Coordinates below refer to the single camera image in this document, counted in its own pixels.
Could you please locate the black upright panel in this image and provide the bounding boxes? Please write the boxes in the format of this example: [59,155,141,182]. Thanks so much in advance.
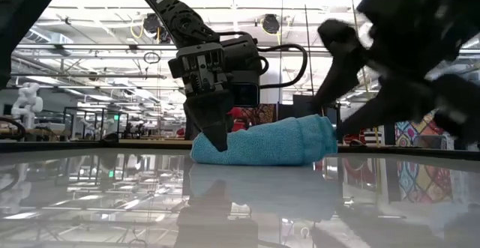
[382,123,397,147]

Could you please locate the black hanging cable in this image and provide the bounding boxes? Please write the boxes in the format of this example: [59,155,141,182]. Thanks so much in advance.
[303,4,315,96]

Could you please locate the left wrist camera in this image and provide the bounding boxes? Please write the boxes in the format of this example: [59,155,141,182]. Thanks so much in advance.
[229,82,261,109]

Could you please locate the brown patterned hanging cloth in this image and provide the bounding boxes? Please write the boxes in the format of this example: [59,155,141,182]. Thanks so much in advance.
[239,103,277,127]

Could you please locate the red metal object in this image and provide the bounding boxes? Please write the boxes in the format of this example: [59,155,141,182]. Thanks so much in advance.
[343,128,376,146]

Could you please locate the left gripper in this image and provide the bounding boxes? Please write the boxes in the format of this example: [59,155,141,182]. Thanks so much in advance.
[167,34,263,153]

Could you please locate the colourful patchwork quilt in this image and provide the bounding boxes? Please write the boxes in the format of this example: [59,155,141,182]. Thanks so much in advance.
[394,118,438,148]

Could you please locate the blue terry towel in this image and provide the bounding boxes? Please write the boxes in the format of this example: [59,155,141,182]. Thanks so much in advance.
[190,113,338,166]

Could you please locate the yellow hanging cable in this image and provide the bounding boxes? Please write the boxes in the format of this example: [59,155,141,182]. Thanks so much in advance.
[347,0,381,148]

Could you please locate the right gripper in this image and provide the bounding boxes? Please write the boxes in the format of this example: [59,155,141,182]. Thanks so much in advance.
[310,0,480,146]

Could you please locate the black table frame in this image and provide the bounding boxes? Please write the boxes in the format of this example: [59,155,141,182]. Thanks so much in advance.
[0,139,480,162]

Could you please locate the black camera cable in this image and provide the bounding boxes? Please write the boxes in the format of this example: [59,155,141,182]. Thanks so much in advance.
[256,43,309,91]

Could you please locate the grey chair back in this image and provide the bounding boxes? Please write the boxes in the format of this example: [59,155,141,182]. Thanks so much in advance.
[413,134,450,151]

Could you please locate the large black ceiling reel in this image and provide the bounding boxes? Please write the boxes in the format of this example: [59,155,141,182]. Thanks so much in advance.
[143,13,162,35]
[262,13,281,35]

